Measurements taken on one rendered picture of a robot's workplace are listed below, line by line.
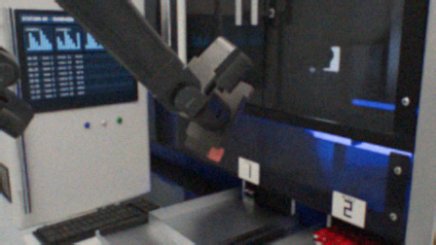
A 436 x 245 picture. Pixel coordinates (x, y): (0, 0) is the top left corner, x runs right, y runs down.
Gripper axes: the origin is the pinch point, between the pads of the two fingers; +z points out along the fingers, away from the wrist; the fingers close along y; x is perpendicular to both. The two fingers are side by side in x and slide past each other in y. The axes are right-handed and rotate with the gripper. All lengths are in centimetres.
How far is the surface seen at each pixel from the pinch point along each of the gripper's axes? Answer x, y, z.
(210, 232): 4.2, -26.9, 36.6
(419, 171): -34.1, 7.8, 14.9
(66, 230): 44, -48, 35
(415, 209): -36.4, 0.9, 18.0
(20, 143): 62, -29, 22
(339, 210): -23.3, -6.1, 29.1
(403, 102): -26.1, 18.6, 12.4
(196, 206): 15, -25, 48
